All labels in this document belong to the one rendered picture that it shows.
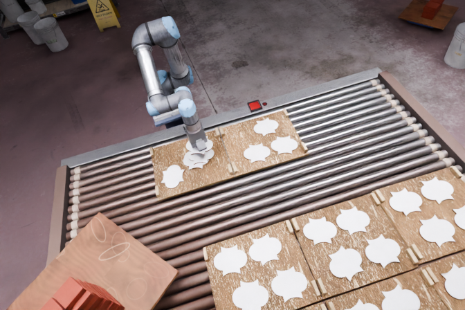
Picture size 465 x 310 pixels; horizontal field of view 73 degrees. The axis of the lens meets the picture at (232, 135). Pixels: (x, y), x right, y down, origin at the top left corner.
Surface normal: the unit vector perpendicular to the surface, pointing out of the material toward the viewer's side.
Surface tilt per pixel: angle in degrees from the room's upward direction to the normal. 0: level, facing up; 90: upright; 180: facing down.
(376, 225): 0
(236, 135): 0
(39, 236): 0
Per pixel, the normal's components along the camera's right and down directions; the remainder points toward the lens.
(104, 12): 0.25, 0.55
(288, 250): -0.12, -0.63
